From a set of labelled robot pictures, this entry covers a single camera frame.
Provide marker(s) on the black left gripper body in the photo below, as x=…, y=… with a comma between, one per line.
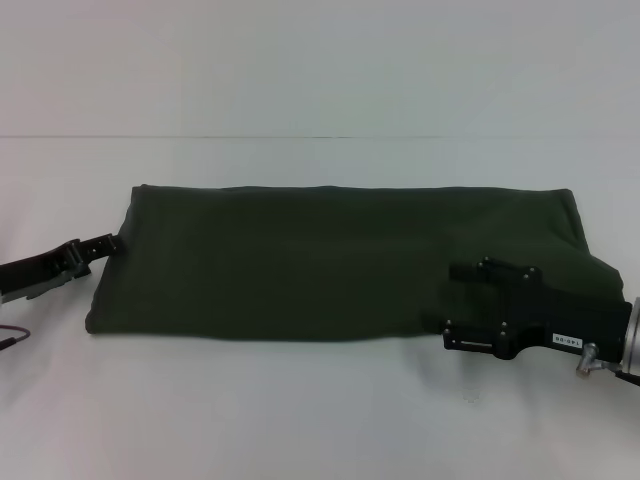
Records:
x=42, y=272

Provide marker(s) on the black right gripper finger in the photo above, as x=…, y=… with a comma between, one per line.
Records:
x=472, y=337
x=492, y=272

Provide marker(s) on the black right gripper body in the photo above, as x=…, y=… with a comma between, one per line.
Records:
x=555, y=320

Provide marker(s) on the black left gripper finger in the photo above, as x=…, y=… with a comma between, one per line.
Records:
x=100, y=246

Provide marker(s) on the dark green t-shirt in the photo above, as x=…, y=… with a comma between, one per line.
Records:
x=300, y=265

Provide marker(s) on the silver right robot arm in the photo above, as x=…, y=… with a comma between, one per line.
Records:
x=631, y=335

